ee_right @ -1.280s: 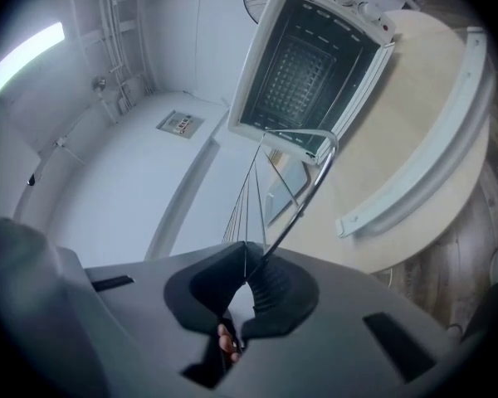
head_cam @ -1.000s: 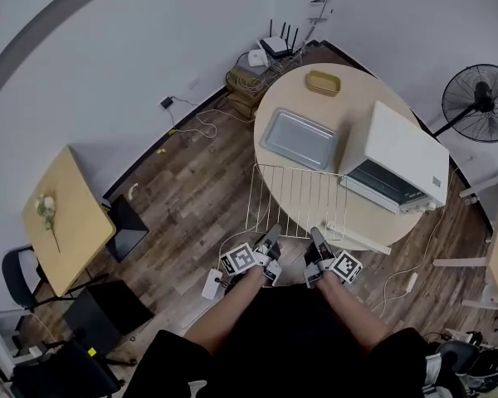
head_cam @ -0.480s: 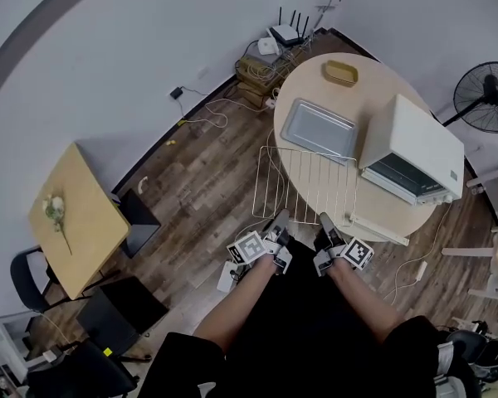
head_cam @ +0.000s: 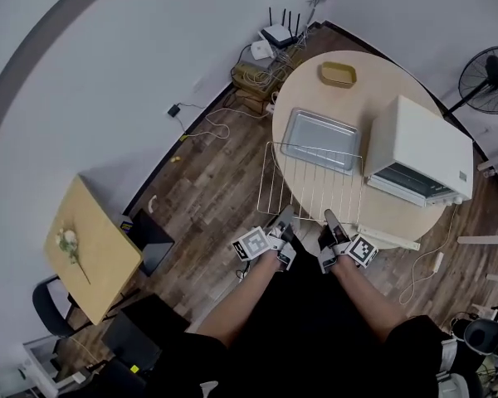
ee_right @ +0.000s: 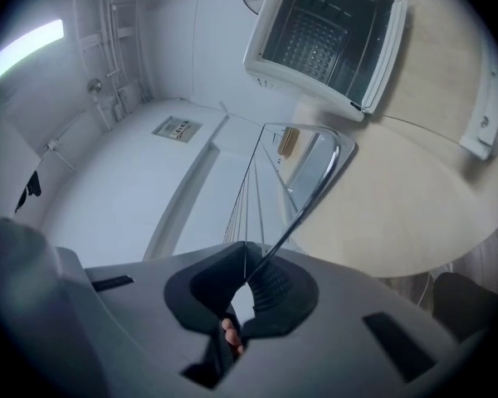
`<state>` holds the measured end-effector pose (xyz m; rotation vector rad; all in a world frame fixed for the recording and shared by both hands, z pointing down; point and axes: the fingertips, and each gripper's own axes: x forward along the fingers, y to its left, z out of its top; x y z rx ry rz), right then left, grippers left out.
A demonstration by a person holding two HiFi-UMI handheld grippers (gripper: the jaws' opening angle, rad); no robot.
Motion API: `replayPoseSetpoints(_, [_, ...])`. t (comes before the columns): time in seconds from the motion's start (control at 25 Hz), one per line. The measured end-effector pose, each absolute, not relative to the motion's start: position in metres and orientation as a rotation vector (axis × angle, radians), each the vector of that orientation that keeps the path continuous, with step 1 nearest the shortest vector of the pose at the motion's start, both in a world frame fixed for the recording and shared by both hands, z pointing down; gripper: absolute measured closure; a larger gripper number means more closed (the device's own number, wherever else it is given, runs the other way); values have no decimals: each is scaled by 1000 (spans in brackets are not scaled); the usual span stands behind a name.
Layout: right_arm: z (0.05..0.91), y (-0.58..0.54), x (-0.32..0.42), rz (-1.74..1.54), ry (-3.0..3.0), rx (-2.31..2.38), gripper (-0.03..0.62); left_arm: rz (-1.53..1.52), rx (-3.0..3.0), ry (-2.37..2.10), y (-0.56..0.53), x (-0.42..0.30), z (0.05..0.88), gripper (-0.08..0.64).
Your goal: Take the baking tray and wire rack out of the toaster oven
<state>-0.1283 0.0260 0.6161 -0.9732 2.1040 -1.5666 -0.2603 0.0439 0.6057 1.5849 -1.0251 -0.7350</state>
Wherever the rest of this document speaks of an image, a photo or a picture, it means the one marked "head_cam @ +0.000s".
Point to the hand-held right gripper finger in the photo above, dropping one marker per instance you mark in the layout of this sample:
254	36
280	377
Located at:
336	228

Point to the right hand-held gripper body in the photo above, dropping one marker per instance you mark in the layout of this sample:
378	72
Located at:
363	250

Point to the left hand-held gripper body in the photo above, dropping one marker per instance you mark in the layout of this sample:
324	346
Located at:
253	243

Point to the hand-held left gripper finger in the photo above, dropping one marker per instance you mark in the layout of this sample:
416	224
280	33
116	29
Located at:
286	218

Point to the silver baking tray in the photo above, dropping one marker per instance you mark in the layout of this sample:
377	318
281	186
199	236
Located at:
319	137

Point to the white toaster oven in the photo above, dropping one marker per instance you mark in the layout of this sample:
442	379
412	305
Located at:
419	139

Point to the person's left forearm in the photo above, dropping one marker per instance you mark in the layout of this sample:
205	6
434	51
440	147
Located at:
236	305

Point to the person's right forearm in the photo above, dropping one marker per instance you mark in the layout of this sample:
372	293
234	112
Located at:
369	301

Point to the white long bar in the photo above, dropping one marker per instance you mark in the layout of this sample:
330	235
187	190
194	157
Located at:
388	236

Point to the white power strip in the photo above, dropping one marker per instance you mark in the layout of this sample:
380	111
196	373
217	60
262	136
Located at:
438	261
271	107

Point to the black square table base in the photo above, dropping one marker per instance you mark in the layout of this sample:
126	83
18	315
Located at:
151	243

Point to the person's black clothing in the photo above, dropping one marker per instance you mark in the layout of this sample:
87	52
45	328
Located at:
307	338

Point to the wooden desk white legs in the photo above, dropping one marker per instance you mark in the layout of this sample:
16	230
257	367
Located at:
485	239

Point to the blue yellow box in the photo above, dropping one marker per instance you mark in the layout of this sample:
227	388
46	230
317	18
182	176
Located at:
126	226

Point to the small clear bottle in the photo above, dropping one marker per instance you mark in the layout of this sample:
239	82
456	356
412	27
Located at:
487	173

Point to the black round chair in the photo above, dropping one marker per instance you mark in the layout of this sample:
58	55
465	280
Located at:
483	336

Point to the yellow rectangular container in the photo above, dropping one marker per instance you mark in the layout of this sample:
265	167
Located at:
336	75

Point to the black box yellow sticker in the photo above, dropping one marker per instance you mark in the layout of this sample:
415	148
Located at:
133	338

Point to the black power adapter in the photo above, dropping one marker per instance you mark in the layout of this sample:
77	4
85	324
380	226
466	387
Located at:
174	110

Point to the small wooden table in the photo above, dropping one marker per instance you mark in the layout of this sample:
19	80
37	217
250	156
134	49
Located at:
95	255

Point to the small white box device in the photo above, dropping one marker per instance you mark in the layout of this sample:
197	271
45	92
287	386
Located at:
262	49

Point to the white artificial flower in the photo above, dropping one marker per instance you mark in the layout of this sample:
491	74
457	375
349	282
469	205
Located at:
68	239

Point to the white router black antennas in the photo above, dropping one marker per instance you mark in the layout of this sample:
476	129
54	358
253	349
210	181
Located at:
279	33

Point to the black folding chair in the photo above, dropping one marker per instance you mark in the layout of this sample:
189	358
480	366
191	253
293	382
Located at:
45	309

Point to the black standing fan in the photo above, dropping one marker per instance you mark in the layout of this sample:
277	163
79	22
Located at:
494	66

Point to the white storage box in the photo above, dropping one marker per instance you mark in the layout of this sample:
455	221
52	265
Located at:
39	355

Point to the white wall socket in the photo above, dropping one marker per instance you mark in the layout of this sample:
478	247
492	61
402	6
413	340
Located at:
197	85

